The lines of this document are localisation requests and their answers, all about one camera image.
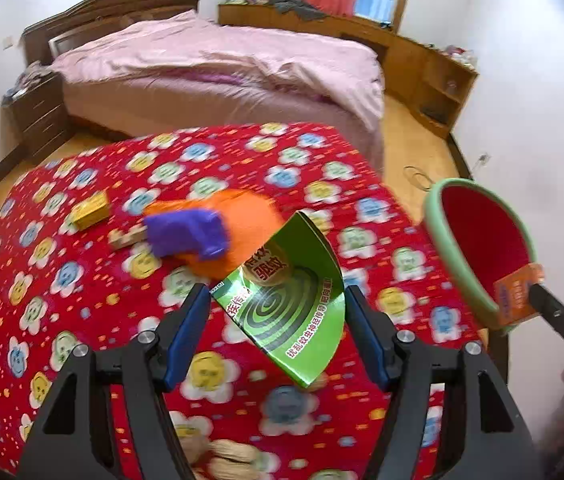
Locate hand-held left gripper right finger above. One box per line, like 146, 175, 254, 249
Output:
344, 285, 545, 480

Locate dark grey clothes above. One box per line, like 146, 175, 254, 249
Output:
267, 0, 323, 18

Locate pink duvet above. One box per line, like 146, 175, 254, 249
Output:
52, 9, 385, 133

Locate clothes heap on nightstand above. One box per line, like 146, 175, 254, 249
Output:
4, 60, 55, 98

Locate orange cardboard box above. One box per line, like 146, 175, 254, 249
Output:
493, 264, 546, 327

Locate long wooden cabinet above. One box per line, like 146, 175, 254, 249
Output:
218, 2, 480, 140

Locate small yellow box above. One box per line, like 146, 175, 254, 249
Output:
69, 190, 110, 232

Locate small items on cabinet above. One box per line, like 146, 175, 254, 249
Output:
434, 45, 478, 66

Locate green cardboard box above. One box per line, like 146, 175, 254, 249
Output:
212, 211, 346, 389

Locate peanut in shell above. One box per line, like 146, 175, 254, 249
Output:
208, 439, 263, 480

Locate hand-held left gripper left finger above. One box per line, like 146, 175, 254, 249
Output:
19, 284, 211, 480

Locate red basket with green rim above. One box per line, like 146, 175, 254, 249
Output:
423, 178, 539, 332

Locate red smiley flower printed blanket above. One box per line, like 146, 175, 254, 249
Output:
0, 122, 494, 480

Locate wooden bed with headboard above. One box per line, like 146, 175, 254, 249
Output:
22, 0, 387, 171

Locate dark wooden nightstand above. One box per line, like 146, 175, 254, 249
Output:
4, 72, 70, 158

